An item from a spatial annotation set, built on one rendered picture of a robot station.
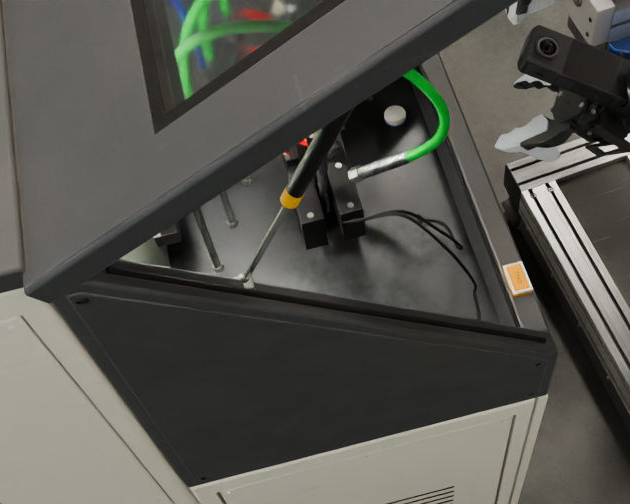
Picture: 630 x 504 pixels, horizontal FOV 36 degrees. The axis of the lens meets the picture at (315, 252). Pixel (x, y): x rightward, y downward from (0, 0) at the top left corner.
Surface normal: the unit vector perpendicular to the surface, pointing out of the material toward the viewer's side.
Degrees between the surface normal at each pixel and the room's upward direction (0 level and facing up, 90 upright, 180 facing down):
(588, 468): 0
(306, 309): 43
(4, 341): 90
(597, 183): 0
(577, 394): 0
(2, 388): 90
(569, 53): 19
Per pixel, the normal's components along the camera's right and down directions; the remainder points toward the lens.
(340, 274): -0.10, -0.50
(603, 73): 0.11, -0.26
